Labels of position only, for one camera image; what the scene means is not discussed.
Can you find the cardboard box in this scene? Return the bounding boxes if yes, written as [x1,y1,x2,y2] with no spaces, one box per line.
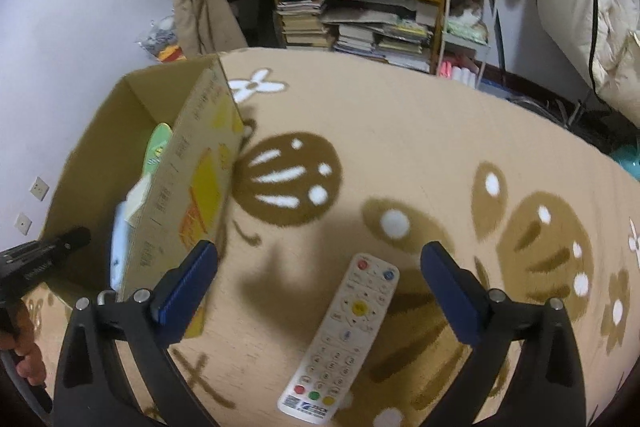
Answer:
[42,55,243,307]

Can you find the stacked books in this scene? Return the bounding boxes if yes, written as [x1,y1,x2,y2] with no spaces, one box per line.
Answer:
[273,0,437,74]

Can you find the patterned tan carpet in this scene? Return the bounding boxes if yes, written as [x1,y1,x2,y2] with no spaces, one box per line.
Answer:
[24,46,640,427]

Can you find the wall socket lower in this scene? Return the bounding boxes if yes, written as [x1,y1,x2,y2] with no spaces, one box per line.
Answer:
[14,212,32,235]

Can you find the white numbered remote control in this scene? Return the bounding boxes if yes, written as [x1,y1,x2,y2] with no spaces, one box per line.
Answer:
[277,254,400,425]

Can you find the plush toy bag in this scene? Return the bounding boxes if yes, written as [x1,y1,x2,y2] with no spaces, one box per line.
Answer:
[137,15,186,64]

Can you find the wall socket upper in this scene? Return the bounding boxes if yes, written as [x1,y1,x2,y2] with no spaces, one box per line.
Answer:
[29,176,50,202]

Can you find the light blue power bank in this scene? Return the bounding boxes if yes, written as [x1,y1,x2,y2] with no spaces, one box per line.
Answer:
[110,202,132,293]

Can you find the white square charger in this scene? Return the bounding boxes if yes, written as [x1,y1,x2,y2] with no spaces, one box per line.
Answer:
[124,173,152,228]

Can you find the person's left hand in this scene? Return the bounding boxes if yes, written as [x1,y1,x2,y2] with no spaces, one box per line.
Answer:
[1,300,47,386]

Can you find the yellow oval case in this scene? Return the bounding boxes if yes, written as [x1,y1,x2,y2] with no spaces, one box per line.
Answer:
[142,122,172,176]

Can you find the cream folded chair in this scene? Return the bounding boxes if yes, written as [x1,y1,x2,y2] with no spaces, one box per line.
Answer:
[537,0,639,124]

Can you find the white rolling cart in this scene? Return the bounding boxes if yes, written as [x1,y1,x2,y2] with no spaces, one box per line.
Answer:
[437,0,498,89]

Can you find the wall socket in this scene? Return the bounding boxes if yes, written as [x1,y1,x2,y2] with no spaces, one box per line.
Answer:
[14,212,32,235]
[29,176,50,202]

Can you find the beige hanging trousers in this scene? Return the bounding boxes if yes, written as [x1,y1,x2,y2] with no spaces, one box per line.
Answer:
[172,0,247,58]

